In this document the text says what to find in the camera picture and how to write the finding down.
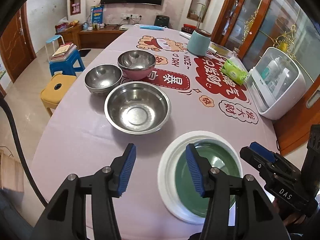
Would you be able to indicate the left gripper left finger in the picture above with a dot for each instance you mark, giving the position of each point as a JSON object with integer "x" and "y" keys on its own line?
{"x": 111, "y": 182}

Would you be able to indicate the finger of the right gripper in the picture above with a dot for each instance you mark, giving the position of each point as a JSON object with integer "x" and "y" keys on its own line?
{"x": 256, "y": 161}
{"x": 263, "y": 152}

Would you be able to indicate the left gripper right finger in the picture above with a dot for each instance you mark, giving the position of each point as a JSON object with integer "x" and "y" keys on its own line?
{"x": 212, "y": 183}

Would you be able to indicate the green plate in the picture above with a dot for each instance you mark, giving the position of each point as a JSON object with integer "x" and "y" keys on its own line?
{"x": 219, "y": 157}

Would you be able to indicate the white paper plate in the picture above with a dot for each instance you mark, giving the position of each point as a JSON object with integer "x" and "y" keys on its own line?
{"x": 174, "y": 180}

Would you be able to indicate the large steel bowl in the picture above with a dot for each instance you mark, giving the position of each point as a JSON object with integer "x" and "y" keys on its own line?
{"x": 137, "y": 108}

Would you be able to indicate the small steel bowl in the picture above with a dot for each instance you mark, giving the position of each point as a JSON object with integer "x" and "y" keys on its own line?
{"x": 103, "y": 78}

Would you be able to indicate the pink steel bowl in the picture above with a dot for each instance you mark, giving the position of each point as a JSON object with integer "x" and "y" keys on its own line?
{"x": 136, "y": 64}

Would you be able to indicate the white sterilizer box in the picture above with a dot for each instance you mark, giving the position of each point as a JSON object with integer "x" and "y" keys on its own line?
{"x": 276, "y": 84}

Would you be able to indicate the green tissue pack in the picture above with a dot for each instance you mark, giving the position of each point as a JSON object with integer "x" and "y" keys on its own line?
{"x": 235, "y": 70}

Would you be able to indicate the printed pink tablecloth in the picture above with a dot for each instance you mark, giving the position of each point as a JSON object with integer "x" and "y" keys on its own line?
{"x": 182, "y": 94}

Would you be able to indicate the yellow plastic stool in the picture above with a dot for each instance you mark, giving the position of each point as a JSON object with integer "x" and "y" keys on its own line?
{"x": 56, "y": 89}

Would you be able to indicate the blue plastic stool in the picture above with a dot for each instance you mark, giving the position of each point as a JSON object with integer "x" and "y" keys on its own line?
{"x": 69, "y": 66}

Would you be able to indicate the teal ceramic jar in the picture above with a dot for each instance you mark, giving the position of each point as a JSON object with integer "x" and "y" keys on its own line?
{"x": 199, "y": 42}

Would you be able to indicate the stack of books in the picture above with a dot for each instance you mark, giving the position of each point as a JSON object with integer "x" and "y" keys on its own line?
{"x": 63, "y": 52}

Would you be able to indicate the wooden tv cabinet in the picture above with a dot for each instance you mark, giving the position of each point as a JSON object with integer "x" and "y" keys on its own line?
{"x": 91, "y": 39}

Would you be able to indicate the light blue stool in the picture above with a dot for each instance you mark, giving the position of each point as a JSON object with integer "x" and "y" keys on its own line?
{"x": 52, "y": 41}

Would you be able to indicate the blue face mask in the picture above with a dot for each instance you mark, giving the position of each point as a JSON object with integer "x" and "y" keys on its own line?
{"x": 152, "y": 27}

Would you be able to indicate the wooden door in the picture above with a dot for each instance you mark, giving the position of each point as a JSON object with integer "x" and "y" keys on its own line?
{"x": 17, "y": 51}

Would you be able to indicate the black air fryer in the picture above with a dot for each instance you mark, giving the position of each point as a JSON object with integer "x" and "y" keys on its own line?
{"x": 162, "y": 21}

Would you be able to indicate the blue poster box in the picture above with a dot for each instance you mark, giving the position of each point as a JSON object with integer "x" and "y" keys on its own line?
{"x": 97, "y": 14}

